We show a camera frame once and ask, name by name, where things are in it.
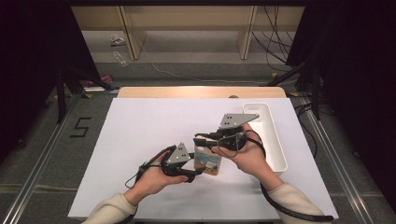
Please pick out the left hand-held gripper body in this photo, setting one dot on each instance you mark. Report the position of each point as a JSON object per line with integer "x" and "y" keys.
{"x": 177, "y": 157}

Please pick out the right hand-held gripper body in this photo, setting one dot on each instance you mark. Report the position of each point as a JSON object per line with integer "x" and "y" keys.
{"x": 233, "y": 121}

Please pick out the small snack packet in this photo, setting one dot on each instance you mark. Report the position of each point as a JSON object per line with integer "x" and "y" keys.
{"x": 207, "y": 161}

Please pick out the white plastic storage bin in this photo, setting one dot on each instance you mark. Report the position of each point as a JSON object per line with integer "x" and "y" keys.
{"x": 274, "y": 146}

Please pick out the person's left hand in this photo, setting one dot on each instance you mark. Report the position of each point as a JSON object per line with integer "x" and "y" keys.
{"x": 152, "y": 180}

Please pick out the person's right hand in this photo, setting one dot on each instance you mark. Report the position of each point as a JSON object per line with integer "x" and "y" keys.
{"x": 252, "y": 158}

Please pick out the white table cover sheet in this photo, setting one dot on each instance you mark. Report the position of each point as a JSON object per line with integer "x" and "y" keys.
{"x": 140, "y": 124}

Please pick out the pink packet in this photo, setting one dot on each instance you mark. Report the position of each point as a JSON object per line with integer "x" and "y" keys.
{"x": 104, "y": 79}

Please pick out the flat white paper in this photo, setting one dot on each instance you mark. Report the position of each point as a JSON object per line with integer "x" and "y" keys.
{"x": 93, "y": 89}

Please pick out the light wooden shelf unit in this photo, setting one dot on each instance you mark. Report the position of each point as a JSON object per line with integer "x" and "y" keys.
{"x": 186, "y": 18}

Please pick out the clear plastic wrapper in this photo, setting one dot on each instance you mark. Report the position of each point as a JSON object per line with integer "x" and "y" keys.
{"x": 120, "y": 59}

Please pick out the small white floor object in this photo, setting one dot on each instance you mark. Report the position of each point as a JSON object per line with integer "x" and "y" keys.
{"x": 117, "y": 39}

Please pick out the dark curtain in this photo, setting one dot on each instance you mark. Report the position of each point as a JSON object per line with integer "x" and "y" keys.
{"x": 358, "y": 77}
{"x": 31, "y": 62}

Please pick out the metal floor rail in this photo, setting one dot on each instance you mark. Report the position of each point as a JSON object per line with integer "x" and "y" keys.
{"x": 37, "y": 174}
{"x": 342, "y": 180}

